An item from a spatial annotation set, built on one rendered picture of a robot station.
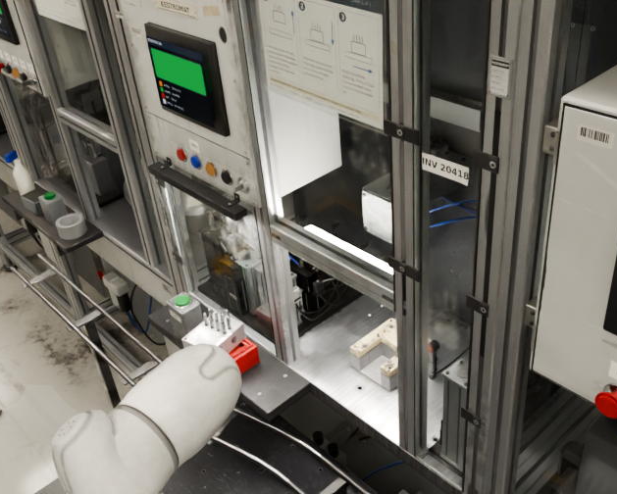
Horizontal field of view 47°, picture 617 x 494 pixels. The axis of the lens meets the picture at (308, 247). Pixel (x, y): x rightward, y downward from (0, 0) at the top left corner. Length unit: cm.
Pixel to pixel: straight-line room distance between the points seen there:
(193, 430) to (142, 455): 9
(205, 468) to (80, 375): 153
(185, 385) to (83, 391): 221
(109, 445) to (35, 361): 252
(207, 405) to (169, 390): 6
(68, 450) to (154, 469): 12
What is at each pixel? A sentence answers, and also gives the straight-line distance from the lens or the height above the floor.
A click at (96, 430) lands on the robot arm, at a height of 143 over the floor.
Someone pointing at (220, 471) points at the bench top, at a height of 68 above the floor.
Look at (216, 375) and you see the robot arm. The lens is 113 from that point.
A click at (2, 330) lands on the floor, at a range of 383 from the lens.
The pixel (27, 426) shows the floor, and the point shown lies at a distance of 326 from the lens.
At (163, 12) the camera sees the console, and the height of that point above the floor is 176.
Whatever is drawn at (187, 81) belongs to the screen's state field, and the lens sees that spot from 155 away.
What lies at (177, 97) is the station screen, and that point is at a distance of 162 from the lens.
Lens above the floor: 216
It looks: 34 degrees down
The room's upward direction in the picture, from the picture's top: 6 degrees counter-clockwise
